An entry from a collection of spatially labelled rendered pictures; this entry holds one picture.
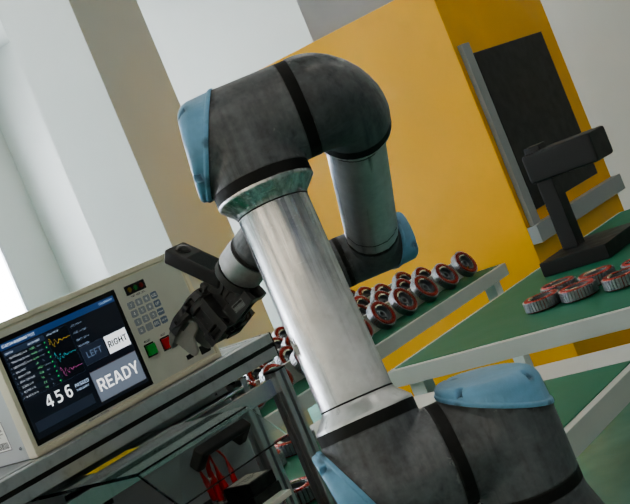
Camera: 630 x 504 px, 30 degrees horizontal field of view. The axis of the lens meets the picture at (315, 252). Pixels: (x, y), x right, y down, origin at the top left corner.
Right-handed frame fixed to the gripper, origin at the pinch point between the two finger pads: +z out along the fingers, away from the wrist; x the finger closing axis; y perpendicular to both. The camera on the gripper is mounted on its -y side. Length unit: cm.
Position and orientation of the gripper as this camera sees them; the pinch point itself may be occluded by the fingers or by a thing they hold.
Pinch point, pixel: (173, 338)
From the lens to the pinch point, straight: 195.8
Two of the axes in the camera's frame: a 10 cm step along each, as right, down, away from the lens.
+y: 6.6, 7.2, -2.2
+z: -5.0, 6.3, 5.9
